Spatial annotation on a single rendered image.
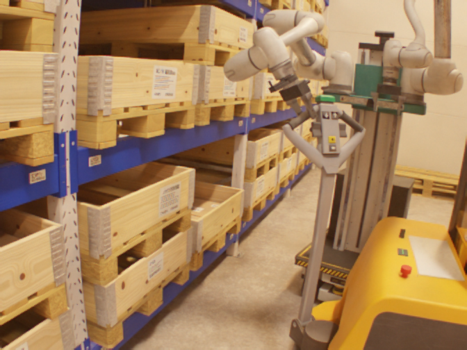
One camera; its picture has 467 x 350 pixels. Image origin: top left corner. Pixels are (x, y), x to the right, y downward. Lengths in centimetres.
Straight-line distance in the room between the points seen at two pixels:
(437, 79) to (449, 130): 483
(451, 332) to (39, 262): 131
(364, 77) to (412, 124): 446
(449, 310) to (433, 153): 598
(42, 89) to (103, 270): 77
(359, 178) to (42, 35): 221
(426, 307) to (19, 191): 129
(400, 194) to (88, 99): 215
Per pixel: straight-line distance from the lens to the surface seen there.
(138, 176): 234
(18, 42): 125
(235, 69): 159
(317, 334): 177
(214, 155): 333
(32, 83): 120
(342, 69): 253
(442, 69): 232
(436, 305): 126
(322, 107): 160
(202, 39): 221
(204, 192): 317
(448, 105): 711
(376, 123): 271
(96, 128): 147
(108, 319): 174
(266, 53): 151
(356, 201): 283
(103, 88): 145
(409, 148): 709
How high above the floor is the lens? 147
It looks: 13 degrees down
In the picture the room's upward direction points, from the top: 4 degrees clockwise
